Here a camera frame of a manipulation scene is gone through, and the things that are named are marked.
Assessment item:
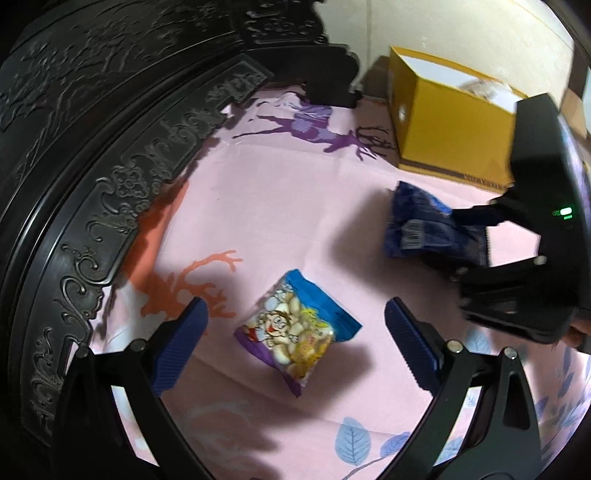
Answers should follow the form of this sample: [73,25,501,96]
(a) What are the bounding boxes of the small cartoon candy packet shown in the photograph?
[233,269,363,398]

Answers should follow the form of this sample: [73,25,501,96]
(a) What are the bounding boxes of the cardboard corner protector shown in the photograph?
[563,88,591,139]

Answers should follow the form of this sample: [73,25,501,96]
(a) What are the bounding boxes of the dark carved wooden furniture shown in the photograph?
[0,0,363,480]

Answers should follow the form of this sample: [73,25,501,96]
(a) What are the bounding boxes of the yellow cardboard box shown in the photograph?
[387,45,529,192]

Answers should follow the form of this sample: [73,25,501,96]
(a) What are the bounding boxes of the blue snack packet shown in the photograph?
[385,181,490,268]

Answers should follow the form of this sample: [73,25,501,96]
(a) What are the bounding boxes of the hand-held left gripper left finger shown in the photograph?
[51,296,209,480]

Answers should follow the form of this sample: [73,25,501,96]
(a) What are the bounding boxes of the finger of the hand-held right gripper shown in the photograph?
[450,194,534,230]
[425,256,550,296]

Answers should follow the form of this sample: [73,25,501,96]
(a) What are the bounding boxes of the person's right hand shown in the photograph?
[566,308,591,354]

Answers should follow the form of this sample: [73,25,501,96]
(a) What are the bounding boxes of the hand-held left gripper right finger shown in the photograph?
[374,298,543,480]

